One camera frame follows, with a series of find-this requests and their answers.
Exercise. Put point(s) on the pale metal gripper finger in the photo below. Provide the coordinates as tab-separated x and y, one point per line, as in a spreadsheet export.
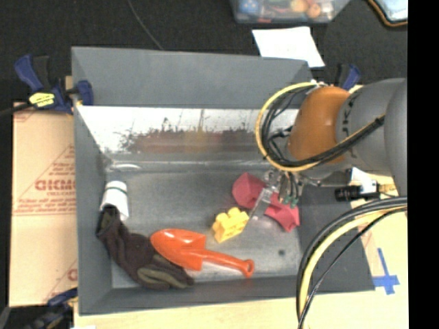
256	208
267	202

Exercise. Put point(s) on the pink foam block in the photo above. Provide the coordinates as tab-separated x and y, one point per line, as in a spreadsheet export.
247	190

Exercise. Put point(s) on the yellow toy building block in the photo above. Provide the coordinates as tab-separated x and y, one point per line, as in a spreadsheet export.
229	225

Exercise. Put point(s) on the grey metal bin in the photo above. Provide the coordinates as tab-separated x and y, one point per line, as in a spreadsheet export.
192	190

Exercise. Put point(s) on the orange toy shovel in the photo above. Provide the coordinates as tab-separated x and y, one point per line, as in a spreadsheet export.
185	247

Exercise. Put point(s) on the dark brown glove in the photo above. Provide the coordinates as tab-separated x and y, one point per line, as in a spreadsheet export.
133	252

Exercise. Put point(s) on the white cup with green stripe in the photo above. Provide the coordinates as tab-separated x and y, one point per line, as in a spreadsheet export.
116	197

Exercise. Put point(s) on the brown cardboard board, red print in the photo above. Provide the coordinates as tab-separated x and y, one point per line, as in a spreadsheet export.
41	156

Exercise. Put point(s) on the black cylinder on white bracket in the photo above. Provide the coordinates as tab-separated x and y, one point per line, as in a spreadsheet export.
356	188

